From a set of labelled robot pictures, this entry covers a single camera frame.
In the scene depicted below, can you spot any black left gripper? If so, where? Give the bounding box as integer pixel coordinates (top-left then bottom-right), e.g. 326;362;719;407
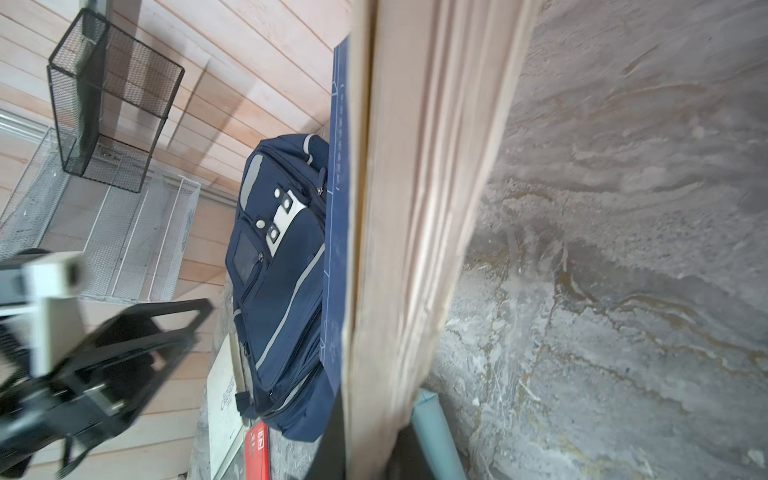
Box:
1;298;213;477

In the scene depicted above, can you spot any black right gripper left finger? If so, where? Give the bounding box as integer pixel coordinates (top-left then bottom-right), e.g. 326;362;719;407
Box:
304;390;346;480

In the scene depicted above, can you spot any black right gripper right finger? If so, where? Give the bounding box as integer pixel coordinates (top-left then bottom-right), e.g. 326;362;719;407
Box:
384;425;435;480

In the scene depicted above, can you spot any white hardcover book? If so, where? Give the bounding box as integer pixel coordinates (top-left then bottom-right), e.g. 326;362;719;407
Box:
206;335;246;479

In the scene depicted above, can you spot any navy blue student backpack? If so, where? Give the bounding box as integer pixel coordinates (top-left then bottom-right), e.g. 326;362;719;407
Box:
225;134;336;442

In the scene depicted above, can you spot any navy notebook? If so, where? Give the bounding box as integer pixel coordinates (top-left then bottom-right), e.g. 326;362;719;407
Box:
341;1;539;479

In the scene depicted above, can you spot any light blue pencil case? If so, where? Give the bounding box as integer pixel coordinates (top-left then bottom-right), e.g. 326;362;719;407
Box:
411;388;468;480

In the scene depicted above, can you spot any red booklet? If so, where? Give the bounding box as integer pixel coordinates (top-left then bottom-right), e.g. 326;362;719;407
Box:
244;422;270;480

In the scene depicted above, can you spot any black mesh basket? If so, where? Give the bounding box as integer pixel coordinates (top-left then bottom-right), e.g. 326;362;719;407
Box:
47;7;185;193

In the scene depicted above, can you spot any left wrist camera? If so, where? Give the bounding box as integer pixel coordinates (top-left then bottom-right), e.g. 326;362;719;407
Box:
1;249;88;378

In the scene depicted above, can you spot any white wire mesh shelf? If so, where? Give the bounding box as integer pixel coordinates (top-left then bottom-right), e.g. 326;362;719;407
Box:
1;130;201;304

